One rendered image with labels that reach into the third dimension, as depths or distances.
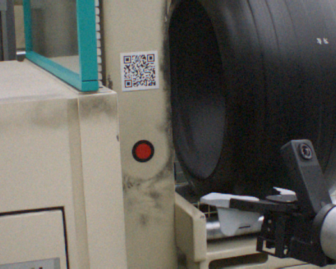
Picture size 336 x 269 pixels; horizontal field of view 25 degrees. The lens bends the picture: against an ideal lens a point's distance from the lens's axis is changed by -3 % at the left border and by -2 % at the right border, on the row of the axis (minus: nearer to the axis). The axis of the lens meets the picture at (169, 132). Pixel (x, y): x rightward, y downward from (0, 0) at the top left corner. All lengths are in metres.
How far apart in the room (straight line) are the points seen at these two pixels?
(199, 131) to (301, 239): 0.84
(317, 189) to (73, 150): 0.39
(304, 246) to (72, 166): 0.39
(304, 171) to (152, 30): 0.55
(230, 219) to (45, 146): 0.39
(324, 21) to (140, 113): 0.40
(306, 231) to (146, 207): 0.55
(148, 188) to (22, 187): 0.75
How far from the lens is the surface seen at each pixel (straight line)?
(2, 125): 0.81
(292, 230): 1.09
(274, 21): 1.42
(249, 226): 1.55
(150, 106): 1.51
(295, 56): 1.41
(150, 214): 1.56
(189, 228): 1.49
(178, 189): 1.79
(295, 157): 1.07
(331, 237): 1.02
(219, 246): 1.55
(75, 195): 0.84
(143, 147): 1.52
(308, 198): 1.06
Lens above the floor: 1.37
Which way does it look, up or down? 10 degrees down
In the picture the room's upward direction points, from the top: 2 degrees counter-clockwise
